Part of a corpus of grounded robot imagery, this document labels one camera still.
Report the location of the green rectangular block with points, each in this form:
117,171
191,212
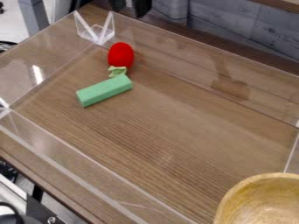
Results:
103,90

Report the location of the wooden bowl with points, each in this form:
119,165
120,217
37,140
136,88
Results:
263,199

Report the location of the red plush strawberry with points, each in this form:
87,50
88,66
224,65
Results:
120,58

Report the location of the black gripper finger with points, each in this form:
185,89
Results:
117,5
141,7

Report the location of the clear acrylic tray wall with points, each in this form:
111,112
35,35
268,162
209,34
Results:
151,156

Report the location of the black table leg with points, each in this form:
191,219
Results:
37,193

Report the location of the black metal bracket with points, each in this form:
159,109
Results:
37,211

